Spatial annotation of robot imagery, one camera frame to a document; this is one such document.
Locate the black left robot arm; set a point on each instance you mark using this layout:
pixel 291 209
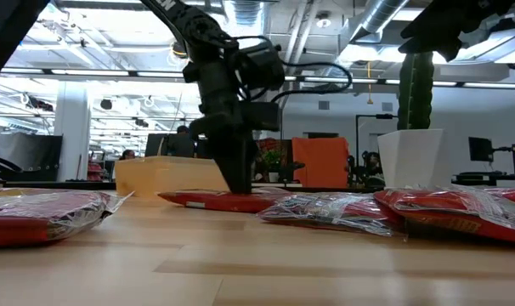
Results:
pixel 189 25

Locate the black table edge rail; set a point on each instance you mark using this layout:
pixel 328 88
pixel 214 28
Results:
pixel 49 185

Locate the orange chair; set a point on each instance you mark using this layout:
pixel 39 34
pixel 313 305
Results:
pixel 321 163

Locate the silver ribbed air duct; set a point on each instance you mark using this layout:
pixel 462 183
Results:
pixel 245 10

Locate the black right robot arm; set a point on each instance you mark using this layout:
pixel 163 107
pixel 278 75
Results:
pixel 444 25

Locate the translucent yellow plastic basket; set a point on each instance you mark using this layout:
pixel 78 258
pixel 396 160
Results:
pixel 164 174

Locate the white column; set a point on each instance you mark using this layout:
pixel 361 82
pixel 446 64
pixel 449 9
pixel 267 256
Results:
pixel 72 132

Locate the long ceiling light strip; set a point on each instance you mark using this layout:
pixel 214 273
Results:
pixel 92 72

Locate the black padded panel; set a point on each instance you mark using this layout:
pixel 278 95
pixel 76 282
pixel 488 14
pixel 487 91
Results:
pixel 24 157

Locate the black desk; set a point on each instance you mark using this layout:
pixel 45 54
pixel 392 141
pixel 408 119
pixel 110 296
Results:
pixel 487 178

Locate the person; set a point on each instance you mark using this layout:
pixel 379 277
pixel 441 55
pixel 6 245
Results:
pixel 182 129
pixel 128 154

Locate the red background chair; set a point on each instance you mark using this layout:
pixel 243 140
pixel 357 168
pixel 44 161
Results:
pixel 95 171

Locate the black monitor on arm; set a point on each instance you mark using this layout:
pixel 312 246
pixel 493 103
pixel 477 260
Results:
pixel 480 149

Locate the tall green cactus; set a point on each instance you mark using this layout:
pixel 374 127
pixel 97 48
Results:
pixel 414 93

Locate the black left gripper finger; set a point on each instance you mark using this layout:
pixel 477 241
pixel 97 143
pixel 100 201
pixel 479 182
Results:
pixel 234 170
pixel 247 170

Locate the black computer monitor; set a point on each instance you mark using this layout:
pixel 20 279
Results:
pixel 172 145

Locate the black background equipment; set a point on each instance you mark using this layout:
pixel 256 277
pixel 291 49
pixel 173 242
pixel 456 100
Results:
pixel 370 168

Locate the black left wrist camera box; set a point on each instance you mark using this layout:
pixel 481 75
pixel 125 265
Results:
pixel 262 68

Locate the small green plant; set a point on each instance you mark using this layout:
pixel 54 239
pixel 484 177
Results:
pixel 272 160

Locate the black pole stand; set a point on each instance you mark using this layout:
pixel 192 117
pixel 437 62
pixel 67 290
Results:
pixel 357 144

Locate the white plant pot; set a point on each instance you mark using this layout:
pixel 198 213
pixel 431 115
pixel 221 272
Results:
pixel 410 157

